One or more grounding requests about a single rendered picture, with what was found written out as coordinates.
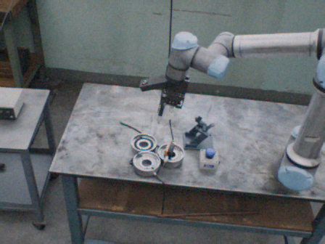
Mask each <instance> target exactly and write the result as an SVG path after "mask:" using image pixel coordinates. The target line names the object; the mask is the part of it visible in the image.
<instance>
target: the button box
mask: <svg viewBox="0 0 325 244"><path fill-rule="evenodd" d="M219 163H220V161H219V160H218V151H215V155H214V156H212V157H209V156H208V155H206V154H205V150H203V149H201V150H200V153H199V169H203V170H208V171H217V167H218V164H219Z"/></svg>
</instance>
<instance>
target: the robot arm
mask: <svg viewBox="0 0 325 244"><path fill-rule="evenodd" d="M231 57H314V58H315V59H316V60H319V63H318V67H317V68H316V72H315V74H314V78H313V80H312V81H313V86H314V88H315V90H314V93H313V96H312V97H311V100H310V103H309V106H308V109H307V111H306V113H305V117H304V118H303V122H302V123H301V126H296V127H294V129H293V131H292V133H291V135H290V137H289V141H288V143H287V145H286V148H285V149H284V153H283V155H282V156H281V157H280V158H278V159H277V160H276V161H275V163H274V165H273V166H272V174H273V176H274V178H276V180H277V181H278V182H280V184H283V185H284V186H285V187H287V188H290V189H291V190H296V191H301V190H308V189H309V188H310V187H311V186H313V183H314V176H315V174H316V170H317V169H318V167H319V165H320V162H321V161H322V156H321V153H320V150H321V148H322V147H323V145H324V142H325V28H319V29H318V30H317V31H316V32H312V33H280V34H268V35H261V34H256V35H245V36H234V35H233V34H231V33H229V32H222V33H221V34H219V35H218V36H217V37H216V38H215V39H214V40H213V42H212V43H211V44H210V46H209V47H208V48H207V49H206V48H204V47H201V46H199V45H197V37H196V36H194V35H193V34H192V33H188V32H180V33H177V34H176V36H175V39H174V42H173V44H172V48H171V53H170V56H169V60H168V64H167V68H166V71H165V75H162V76H158V77H153V78H145V79H143V80H141V83H140V89H141V91H142V92H145V91H151V90H154V89H161V88H162V91H161V98H160V103H159V108H158V111H157V112H158V114H157V123H158V124H160V121H161V120H171V119H173V115H172V114H171V113H170V112H169V110H170V109H173V108H178V109H181V108H182V106H183V102H184V99H185V93H186V91H187V86H188V85H189V76H188V75H187V73H188V71H189V67H191V68H193V69H195V70H198V71H200V72H201V73H205V74H206V75H209V77H214V78H217V79H222V78H223V76H224V75H225V72H226V71H227V68H228V66H229V63H230V60H229V58H231ZM181 101H183V102H182V104H181ZM180 104H181V106H179V105H180ZM164 109H165V110H164ZM163 111H164V112H163Z"/></svg>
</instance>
